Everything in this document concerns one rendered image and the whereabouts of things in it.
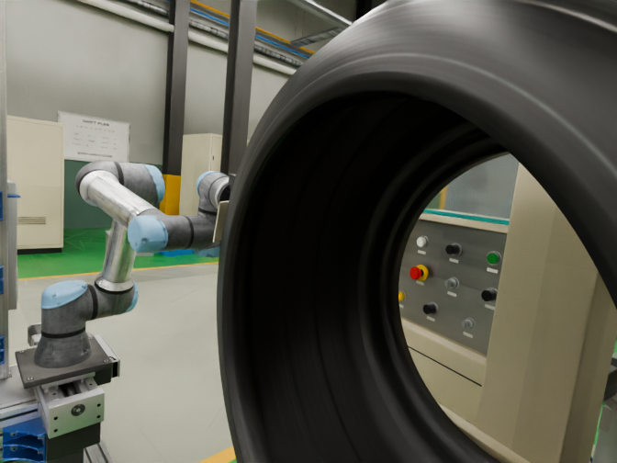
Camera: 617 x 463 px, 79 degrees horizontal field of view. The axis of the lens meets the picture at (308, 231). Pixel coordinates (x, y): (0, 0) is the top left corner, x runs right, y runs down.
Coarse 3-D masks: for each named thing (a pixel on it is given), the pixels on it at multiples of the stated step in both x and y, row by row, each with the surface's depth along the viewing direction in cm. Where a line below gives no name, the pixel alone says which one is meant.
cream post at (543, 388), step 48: (528, 192) 56; (528, 240) 56; (576, 240) 51; (528, 288) 56; (576, 288) 51; (528, 336) 56; (576, 336) 51; (528, 384) 56; (576, 384) 51; (528, 432) 56; (576, 432) 54
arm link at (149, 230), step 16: (80, 176) 93; (96, 176) 93; (112, 176) 96; (80, 192) 93; (96, 192) 89; (112, 192) 86; (128, 192) 86; (112, 208) 84; (128, 208) 80; (144, 208) 79; (128, 224) 79; (144, 224) 72; (160, 224) 74; (176, 224) 77; (192, 224) 80; (144, 240) 72; (160, 240) 74; (176, 240) 77; (192, 240) 80
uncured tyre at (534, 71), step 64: (448, 0) 22; (512, 0) 19; (576, 0) 17; (320, 64) 31; (384, 64) 25; (448, 64) 21; (512, 64) 18; (576, 64) 16; (256, 128) 42; (320, 128) 48; (384, 128) 52; (448, 128) 52; (512, 128) 17; (576, 128) 16; (256, 192) 43; (320, 192) 58; (384, 192) 62; (576, 192) 15; (256, 256) 57; (320, 256) 64; (384, 256) 64; (256, 320) 58; (320, 320) 64; (384, 320) 64; (256, 384) 54; (320, 384) 60; (384, 384) 63; (256, 448) 43; (320, 448) 53; (384, 448) 57; (448, 448) 53
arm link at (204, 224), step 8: (192, 216) 82; (200, 216) 84; (208, 216) 83; (216, 216) 83; (200, 224) 81; (208, 224) 83; (200, 232) 81; (208, 232) 82; (200, 240) 81; (208, 240) 83; (192, 248) 82; (200, 248) 85; (208, 248) 85; (216, 248) 85; (208, 256) 86; (216, 256) 86
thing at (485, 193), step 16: (496, 160) 99; (512, 160) 95; (464, 176) 106; (480, 176) 102; (496, 176) 99; (512, 176) 95; (448, 192) 111; (464, 192) 106; (480, 192) 102; (496, 192) 98; (512, 192) 95; (432, 208) 115; (448, 208) 110; (464, 208) 106; (480, 208) 102; (496, 208) 98
